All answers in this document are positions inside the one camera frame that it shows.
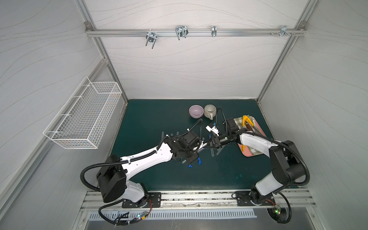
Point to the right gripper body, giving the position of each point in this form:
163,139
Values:
216,142

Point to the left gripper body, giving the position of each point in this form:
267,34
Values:
191,158

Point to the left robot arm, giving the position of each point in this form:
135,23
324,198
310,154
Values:
112,178

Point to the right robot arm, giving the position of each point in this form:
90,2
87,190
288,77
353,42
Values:
287,166

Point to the test tube ten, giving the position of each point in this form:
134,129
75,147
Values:
219,151

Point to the green table mat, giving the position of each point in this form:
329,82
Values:
141,129

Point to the checked cloth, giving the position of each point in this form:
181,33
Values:
246,150

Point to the grey ribbed mug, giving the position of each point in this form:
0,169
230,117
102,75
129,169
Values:
210,111

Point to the pink tray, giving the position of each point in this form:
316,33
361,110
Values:
250,123

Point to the yellow tongs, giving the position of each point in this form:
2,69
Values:
247,122

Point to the purple bowl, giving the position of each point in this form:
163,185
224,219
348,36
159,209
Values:
196,111

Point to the metal clamp three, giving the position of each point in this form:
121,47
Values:
214,31

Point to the metal clamp two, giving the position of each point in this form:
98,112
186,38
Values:
181,31

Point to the metal clamp one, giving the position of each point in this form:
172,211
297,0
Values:
151,37

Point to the aluminium cross bar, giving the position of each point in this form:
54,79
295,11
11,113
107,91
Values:
191,32

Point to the metal clamp four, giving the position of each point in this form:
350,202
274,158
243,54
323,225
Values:
283,32

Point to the brown handled utensil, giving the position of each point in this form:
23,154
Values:
249,127

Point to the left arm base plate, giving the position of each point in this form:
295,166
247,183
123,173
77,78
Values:
152,199

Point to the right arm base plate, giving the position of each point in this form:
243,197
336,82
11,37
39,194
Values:
244,198

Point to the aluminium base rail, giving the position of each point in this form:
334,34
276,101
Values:
221,199

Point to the white wire basket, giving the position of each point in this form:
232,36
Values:
83,119

